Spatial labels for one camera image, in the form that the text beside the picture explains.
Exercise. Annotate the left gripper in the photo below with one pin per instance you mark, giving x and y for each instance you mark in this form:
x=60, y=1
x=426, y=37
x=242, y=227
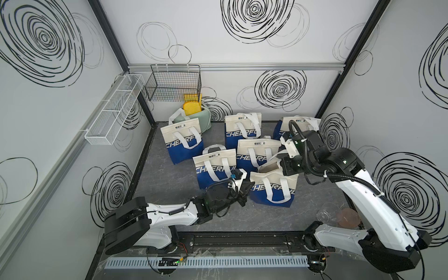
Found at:
x=241, y=194

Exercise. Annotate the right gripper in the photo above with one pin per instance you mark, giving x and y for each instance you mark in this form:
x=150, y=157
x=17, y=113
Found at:
x=286, y=168

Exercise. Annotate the takeout bag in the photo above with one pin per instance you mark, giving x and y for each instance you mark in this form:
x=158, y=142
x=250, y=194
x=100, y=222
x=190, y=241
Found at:
x=183, y=140
x=216, y=163
x=253, y=153
x=304, y=123
x=241, y=126
x=271, y=186

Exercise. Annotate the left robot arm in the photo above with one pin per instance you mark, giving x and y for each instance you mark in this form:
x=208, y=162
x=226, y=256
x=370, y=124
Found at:
x=138, y=223

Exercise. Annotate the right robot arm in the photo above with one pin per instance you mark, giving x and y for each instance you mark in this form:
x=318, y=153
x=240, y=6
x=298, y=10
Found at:
x=391, y=244

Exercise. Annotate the clear plastic cup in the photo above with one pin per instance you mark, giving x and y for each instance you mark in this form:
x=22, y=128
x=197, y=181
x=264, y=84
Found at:
x=329, y=213

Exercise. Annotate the pink plastic cup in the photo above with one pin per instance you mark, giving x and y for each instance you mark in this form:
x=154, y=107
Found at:
x=349, y=219

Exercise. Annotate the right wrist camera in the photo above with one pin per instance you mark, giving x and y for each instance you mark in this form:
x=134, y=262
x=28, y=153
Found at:
x=293, y=147

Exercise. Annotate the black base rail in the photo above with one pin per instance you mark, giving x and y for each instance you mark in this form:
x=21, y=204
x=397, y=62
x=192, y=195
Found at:
x=293, y=241

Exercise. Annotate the grey cable duct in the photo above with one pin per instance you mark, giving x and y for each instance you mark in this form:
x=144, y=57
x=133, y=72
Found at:
x=262, y=261

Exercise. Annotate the black wire basket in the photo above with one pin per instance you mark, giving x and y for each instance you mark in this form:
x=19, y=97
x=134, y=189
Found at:
x=174, y=83

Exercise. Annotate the white wire shelf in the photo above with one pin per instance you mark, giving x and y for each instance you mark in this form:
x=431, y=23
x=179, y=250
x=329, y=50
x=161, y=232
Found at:
x=118, y=104

